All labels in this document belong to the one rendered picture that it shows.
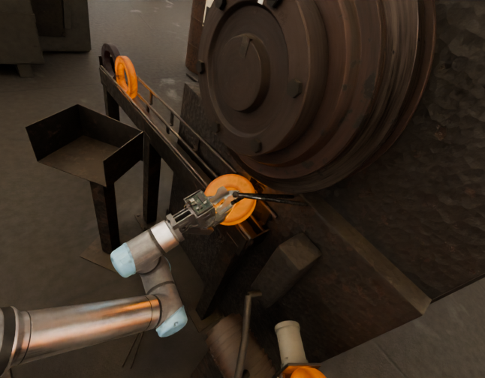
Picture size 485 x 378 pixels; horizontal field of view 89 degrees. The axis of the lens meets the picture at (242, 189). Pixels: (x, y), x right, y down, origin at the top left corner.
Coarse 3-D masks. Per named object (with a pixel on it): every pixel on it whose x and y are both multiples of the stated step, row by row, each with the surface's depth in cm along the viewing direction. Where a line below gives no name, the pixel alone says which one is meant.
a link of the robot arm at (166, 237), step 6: (162, 222) 63; (150, 228) 62; (156, 228) 61; (162, 228) 61; (168, 228) 61; (156, 234) 60; (162, 234) 60; (168, 234) 61; (174, 234) 62; (162, 240) 60; (168, 240) 61; (174, 240) 62; (162, 246) 60; (168, 246) 61; (174, 246) 63
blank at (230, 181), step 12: (216, 180) 76; (228, 180) 75; (240, 180) 74; (204, 192) 75; (240, 192) 73; (252, 192) 72; (240, 204) 71; (252, 204) 70; (228, 216) 70; (240, 216) 69
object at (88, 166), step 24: (48, 120) 81; (72, 120) 90; (96, 120) 91; (48, 144) 84; (72, 144) 93; (96, 144) 95; (120, 144) 95; (72, 168) 84; (96, 168) 86; (120, 168) 84; (96, 192) 97; (96, 216) 108; (96, 240) 129; (120, 240) 133; (96, 264) 122
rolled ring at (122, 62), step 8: (120, 56) 112; (120, 64) 117; (128, 64) 111; (120, 72) 121; (128, 72) 111; (120, 80) 123; (128, 80) 113; (136, 80) 114; (128, 88) 116; (136, 88) 116
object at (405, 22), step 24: (384, 0) 31; (408, 0) 30; (408, 24) 30; (408, 48) 31; (384, 72) 34; (408, 72) 32; (384, 96) 34; (408, 96) 36; (384, 120) 35; (360, 144) 39; (336, 168) 43; (288, 192) 53
